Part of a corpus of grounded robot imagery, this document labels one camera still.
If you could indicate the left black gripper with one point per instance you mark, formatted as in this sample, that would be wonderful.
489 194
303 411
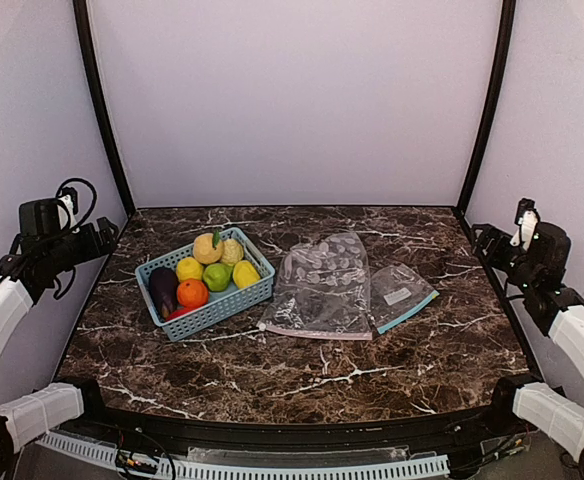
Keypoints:
102 236

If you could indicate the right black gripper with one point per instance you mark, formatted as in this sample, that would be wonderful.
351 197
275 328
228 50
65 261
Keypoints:
489 242

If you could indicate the purple eggplant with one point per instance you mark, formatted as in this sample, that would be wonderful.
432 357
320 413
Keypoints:
163 285

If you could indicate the large pink zip bag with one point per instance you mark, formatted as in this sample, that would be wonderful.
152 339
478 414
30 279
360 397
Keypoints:
322 291

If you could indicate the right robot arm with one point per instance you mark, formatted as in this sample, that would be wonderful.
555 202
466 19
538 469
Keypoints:
558 313

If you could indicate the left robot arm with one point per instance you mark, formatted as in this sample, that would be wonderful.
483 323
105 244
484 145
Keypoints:
23 279

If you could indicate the small blue zip bag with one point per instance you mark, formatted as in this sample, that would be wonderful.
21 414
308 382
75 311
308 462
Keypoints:
397 294

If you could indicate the red chili pepper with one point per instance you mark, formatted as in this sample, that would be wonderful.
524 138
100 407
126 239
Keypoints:
179 313

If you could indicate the yellow lemon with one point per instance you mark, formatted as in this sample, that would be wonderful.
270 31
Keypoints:
189 268

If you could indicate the orange tangerine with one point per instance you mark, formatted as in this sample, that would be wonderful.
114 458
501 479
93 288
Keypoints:
192 293

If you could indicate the green apple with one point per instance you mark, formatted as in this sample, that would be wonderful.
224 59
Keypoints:
217 276

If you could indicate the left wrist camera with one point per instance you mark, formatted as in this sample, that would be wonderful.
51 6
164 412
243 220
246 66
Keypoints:
49 216

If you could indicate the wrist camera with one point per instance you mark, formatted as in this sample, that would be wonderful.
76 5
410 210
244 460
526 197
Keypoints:
49 216
543 244

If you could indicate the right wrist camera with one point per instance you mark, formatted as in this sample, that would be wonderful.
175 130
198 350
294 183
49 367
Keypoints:
543 244

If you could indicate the white cable duct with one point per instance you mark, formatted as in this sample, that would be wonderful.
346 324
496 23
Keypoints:
201 463

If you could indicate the right black frame post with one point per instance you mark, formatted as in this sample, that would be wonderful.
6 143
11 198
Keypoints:
497 73

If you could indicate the black frame post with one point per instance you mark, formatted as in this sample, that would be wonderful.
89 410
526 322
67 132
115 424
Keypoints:
497 73
100 109

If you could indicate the left black frame post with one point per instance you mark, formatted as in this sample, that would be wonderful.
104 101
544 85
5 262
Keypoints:
100 109

